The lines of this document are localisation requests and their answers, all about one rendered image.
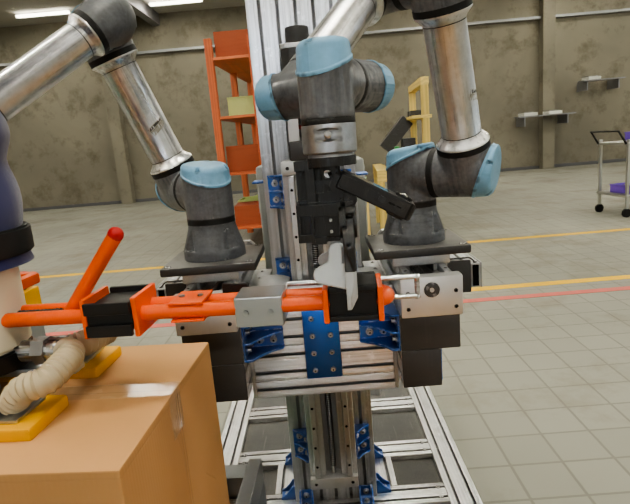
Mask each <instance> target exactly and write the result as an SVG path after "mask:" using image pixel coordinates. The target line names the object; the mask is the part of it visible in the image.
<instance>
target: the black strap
mask: <svg viewBox="0 0 630 504"><path fill-rule="evenodd" d="M33 247H34V240H33V235H32V230H31V224H30V223H28V222H26V221H23V224H22V225H20V226H19V227H16V228H13V229H9V230H5V231H1V232H0V261H1V260H5V259H9V258H12V257H15V256H18V255H21V254H24V253H26V252H28V251H30V250H31V249H32V248H33Z"/></svg>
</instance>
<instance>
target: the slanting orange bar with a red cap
mask: <svg viewBox="0 0 630 504"><path fill-rule="evenodd" d="M123 238H124V232H123V230H122V229H121V228H119V227H111V228H110V229H109V230H108V232H107V235H106V236H105V238H104V240H103V242H102V243H101V245H100V247H99V249H98V250H97V252H96V254H95V256H94V257H93V259H92V261H91V263H90V264H89V266H88V268H87V270H86V271H85V273H84V275H83V277H82V278H81V280H80V282H79V284H78V285H77V287H76V289H75V291H74V292H73V294H72V296H71V298H70V299H69V301H68V303H67V305H66V306H65V308H64V310H69V309H80V307H79V301H80V300H81V299H83V298H85V297H86V296H88V295H90V294H91V292H92V290H93V288H94V287H95V285H96V283H97V282H98V280H99V278H100V276H101V275H102V273H103V271H104V270H105V268H106V266H107V264H108V263H109V261H110V259H111V257H112V256H113V254H114V252H115V251H116V249H117V247H118V245H119V244H120V242H121V240H123Z"/></svg>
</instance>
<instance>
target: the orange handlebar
mask: <svg viewBox="0 0 630 504"><path fill-rule="evenodd" d="M20 276H21V281H22V286H23V290H24V289H26V288H28V287H31V286H33V285H35V284H37V283H39V282H40V276H39V273H37V272H34V271H32V272H20ZM382 285H383V296H384V306H385V305H388V304H390V303H391V302H392V301H393V300H394V297H395V293H394V290H393V289H392V288H391V287H390V286H387V285H384V284H382ZM212 292H213V290H198V291H182V292H180V293H179V294H178V295H177V296H163V297H152V298H151V301H150V305H142V306H141V309H140V315H141V318H142V320H155V319H172V320H171V323H180V322H198V321H205V319H206V318H207V317H209V316H227V315H235V310H236V309H235V307H234V301H233V300H234V298H235V296H236V295H237V294H238V292H231V293H214V294H211V293H212ZM67 303H68V302H63V303H46V304H29V305H22V307H21V311H22V310H33V309H36V310H37V309H40V310H41V309H50V308H51V309H52V308H55V309H56V308H63V309H64V308H65V306H66V305H67ZM281 308H282V310H283V312H298V311H316V310H323V300H322V287H314V288H298V289H286V297H283V300H282V306H281ZM1 324H2V326H4V327H6V328H12V327H30V326H48V325H66V324H82V318H81V313H80V309H69V310H52V311H34V312H17V313H7V314H5V315H4V316H3V317H2V319H1Z"/></svg>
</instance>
